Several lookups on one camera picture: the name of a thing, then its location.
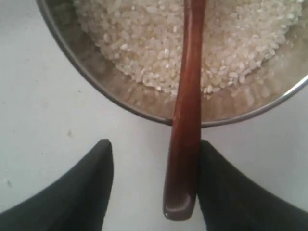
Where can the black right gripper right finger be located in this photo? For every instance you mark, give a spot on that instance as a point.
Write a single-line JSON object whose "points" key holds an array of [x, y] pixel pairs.
{"points": [[230, 201]]}

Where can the white uncooked rice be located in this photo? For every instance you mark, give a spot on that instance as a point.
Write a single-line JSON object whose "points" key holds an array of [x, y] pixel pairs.
{"points": [[143, 38]]}

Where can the brown wooden spoon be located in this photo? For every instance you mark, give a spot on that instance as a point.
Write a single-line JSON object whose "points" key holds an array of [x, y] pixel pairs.
{"points": [[185, 142]]}

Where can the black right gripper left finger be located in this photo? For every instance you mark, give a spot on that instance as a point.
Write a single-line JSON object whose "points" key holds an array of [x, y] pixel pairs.
{"points": [[77, 201]]}

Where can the steel bowl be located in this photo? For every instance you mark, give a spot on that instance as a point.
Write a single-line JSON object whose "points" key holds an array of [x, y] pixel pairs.
{"points": [[275, 82]]}

